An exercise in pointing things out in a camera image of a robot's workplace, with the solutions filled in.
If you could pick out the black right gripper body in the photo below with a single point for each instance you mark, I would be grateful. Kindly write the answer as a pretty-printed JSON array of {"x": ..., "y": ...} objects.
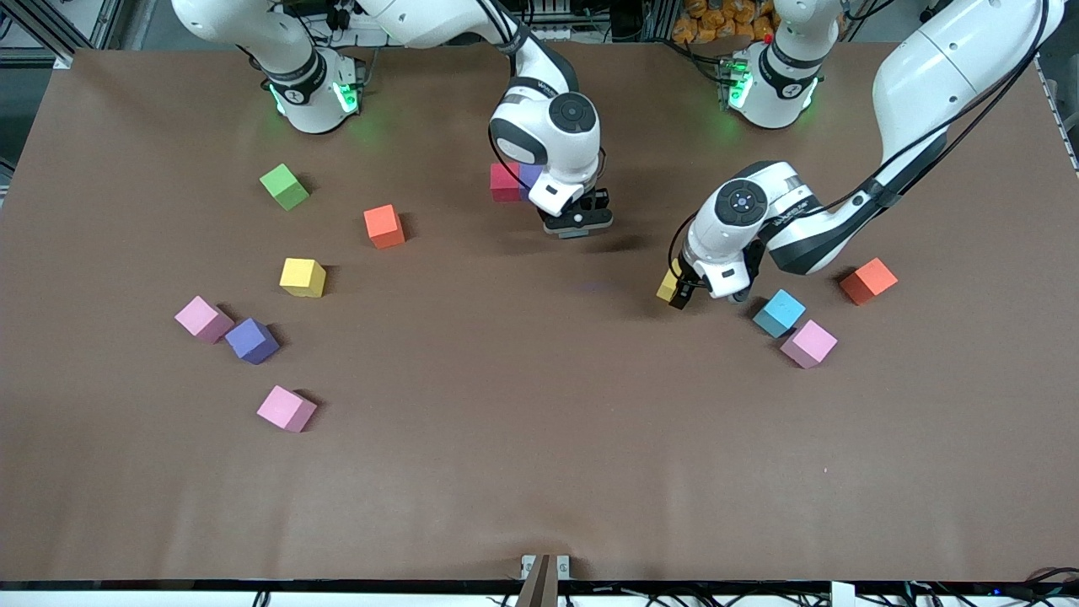
[{"x": 597, "y": 201}]

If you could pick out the yellow foam cube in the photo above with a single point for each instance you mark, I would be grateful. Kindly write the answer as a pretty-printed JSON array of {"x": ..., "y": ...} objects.
[
  {"x": 302, "y": 277},
  {"x": 666, "y": 288}
]

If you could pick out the dented purple foam cube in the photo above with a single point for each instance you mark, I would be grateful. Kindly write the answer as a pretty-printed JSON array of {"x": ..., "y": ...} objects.
[{"x": 529, "y": 175}]

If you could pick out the red foam cube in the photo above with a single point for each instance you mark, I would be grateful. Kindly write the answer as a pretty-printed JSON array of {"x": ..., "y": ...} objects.
[{"x": 504, "y": 184}]

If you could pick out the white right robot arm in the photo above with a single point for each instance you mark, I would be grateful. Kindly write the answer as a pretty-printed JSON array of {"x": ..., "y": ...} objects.
[{"x": 556, "y": 126}]

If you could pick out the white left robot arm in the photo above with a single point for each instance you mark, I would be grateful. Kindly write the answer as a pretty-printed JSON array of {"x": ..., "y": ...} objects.
[{"x": 927, "y": 76}]

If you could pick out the pink foam cube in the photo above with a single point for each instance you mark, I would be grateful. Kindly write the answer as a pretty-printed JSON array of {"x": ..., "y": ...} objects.
[
  {"x": 286, "y": 408},
  {"x": 808, "y": 343},
  {"x": 202, "y": 318}
]

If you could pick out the orange foam cube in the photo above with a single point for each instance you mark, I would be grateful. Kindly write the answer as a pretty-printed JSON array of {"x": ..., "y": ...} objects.
[
  {"x": 384, "y": 226},
  {"x": 868, "y": 281}
]

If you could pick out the white rack equipment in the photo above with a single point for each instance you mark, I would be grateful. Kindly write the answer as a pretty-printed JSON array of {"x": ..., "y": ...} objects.
[{"x": 548, "y": 21}]

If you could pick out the orange packaged goods pile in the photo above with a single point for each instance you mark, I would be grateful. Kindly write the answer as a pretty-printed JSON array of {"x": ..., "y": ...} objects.
[{"x": 716, "y": 21}]

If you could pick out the green foam cube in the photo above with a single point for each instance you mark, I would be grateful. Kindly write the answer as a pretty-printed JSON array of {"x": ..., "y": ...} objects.
[{"x": 285, "y": 187}]

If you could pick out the white power strip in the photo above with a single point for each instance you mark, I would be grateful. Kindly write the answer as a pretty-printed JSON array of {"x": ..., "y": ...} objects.
[{"x": 350, "y": 17}]

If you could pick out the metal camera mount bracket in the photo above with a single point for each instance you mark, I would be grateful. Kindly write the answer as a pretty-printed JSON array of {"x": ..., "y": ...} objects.
[{"x": 545, "y": 569}]

